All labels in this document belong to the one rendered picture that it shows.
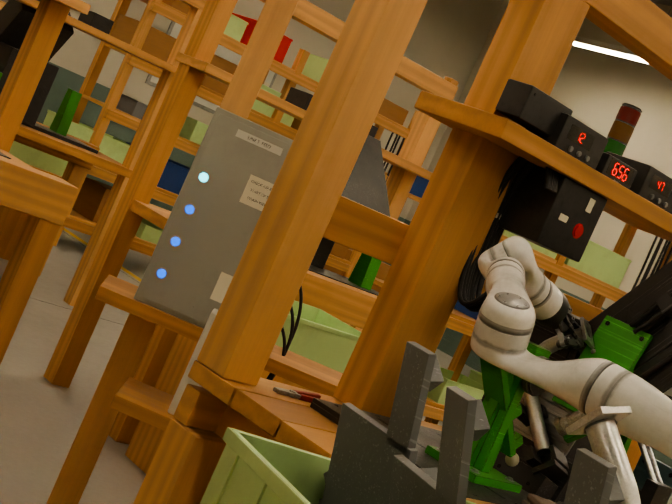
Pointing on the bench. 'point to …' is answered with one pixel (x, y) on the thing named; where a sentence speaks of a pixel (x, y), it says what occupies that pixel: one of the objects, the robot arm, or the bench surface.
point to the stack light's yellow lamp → (620, 132)
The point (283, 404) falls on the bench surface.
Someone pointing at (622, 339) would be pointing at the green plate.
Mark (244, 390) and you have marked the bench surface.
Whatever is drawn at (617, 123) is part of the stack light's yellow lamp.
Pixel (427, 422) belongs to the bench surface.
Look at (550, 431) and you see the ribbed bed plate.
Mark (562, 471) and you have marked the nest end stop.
